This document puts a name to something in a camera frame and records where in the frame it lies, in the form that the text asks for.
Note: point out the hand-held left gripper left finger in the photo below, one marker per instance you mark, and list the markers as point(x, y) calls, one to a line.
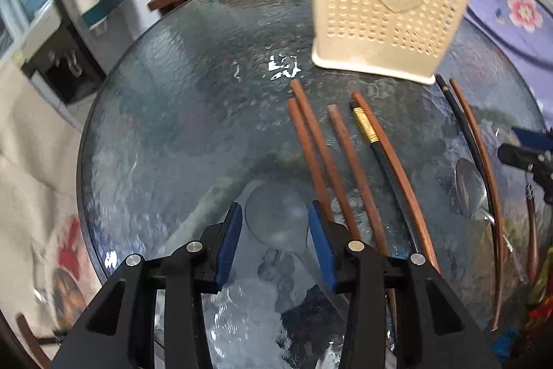
point(229, 243)

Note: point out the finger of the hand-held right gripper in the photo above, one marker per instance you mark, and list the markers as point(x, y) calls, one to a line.
point(518, 155)

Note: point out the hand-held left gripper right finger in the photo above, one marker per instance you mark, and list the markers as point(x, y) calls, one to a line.
point(322, 252)

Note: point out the brown wooden chopstick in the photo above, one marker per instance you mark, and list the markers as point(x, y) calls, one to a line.
point(404, 179)
point(302, 135)
point(533, 230)
point(479, 135)
point(350, 153)
point(315, 131)

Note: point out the translucent rice paddle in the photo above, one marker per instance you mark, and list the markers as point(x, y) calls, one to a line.
point(272, 213)

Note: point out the metal spoon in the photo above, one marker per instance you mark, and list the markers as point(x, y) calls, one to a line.
point(468, 187)

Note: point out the black chopstick with gold band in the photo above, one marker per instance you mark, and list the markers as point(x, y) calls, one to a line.
point(460, 118)
point(389, 174)

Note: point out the cream perforated utensil holder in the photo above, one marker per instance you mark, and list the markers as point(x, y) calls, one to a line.
point(345, 6)

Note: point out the purple floral cloth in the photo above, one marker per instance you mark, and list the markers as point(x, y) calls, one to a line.
point(510, 40)

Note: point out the colourful packets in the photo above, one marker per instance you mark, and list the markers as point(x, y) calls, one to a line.
point(540, 308)

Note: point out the beige cloth cover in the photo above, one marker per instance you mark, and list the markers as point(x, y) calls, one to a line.
point(34, 179)

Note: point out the water dispenser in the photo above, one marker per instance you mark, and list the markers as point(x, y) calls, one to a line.
point(65, 62)

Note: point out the teal roll holder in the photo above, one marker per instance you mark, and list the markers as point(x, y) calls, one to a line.
point(103, 6)

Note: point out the wooden chair frame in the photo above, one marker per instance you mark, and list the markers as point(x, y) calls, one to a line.
point(32, 334)

